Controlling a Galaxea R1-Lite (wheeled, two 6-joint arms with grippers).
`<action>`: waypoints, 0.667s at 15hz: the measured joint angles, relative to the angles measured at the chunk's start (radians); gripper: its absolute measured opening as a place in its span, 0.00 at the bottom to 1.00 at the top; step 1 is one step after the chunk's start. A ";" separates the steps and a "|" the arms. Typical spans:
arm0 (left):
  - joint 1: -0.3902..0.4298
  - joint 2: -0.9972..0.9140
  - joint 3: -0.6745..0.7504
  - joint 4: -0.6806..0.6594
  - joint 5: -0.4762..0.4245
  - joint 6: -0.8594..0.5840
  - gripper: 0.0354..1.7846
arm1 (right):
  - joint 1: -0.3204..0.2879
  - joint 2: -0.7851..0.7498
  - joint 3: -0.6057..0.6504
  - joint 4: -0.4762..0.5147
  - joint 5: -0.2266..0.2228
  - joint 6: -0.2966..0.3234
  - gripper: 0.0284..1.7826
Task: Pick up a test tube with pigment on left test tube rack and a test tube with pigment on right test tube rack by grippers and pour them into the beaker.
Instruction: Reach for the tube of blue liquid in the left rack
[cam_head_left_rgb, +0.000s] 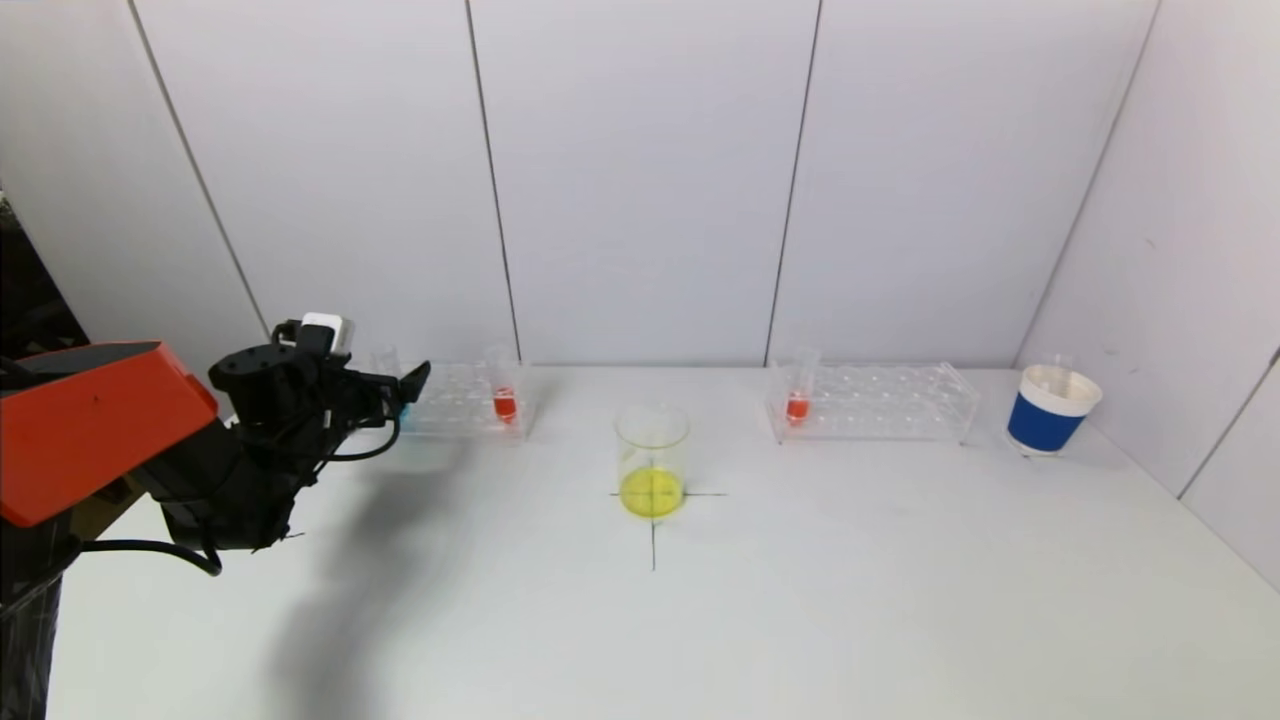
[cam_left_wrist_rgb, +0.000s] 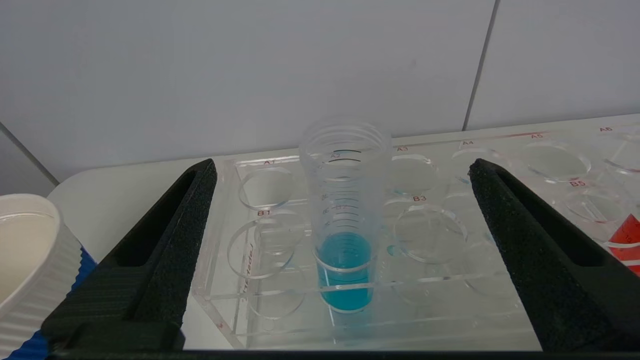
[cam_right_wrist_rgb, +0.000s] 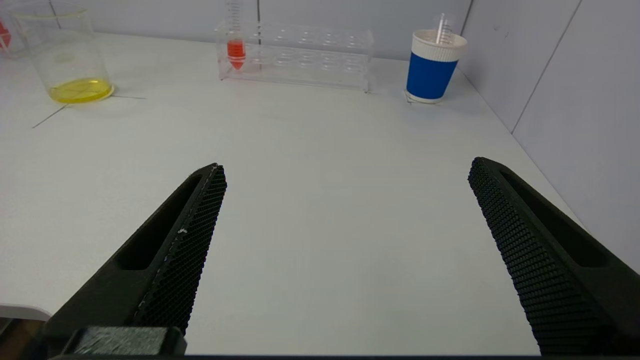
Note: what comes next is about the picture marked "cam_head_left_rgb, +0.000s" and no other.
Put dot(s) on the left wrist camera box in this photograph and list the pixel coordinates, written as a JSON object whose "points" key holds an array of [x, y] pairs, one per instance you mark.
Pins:
{"points": [[328, 330]]}

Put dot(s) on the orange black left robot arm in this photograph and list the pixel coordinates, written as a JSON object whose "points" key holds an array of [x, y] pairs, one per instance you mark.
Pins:
{"points": [[90, 420]]}

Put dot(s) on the test tube with yellow pigment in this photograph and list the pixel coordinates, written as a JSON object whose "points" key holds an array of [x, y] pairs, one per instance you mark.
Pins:
{"points": [[1058, 368]]}

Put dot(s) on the clear glass beaker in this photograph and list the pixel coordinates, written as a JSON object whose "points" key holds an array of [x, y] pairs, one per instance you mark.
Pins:
{"points": [[652, 490]]}

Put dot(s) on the clear acrylic test tube rack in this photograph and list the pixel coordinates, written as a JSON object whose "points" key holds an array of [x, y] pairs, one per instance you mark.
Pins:
{"points": [[860, 410], [460, 415]]}

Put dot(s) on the test tube with red liquid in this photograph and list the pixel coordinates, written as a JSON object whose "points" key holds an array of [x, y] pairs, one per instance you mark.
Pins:
{"points": [[797, 408], [505, 405]]}

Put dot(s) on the test tube with blue liquid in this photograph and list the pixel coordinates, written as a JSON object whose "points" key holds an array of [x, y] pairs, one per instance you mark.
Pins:
{"points": [[385, 358]]}

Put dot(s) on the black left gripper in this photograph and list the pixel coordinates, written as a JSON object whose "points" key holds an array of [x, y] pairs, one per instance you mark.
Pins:
{"points": [[360, 395]]}

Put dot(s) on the blue white paper cup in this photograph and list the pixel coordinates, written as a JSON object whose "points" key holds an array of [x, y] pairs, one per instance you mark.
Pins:
{"points": [[1040, 425]]}

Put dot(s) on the black robot torso column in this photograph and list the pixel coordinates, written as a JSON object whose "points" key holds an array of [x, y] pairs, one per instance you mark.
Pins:
{"points": [[25, 640]]}

